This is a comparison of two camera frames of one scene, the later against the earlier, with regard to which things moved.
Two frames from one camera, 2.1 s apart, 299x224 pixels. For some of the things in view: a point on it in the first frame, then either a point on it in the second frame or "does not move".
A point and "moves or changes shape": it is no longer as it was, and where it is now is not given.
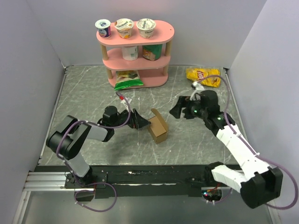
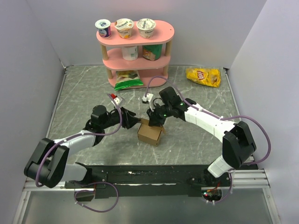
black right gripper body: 193,110 to 160,115
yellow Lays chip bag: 197,74 does not move
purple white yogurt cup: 103,26 does not move
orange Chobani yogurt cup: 124,27 does not move
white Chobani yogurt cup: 146,26 does not move
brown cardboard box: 158,129 moves or changes shape
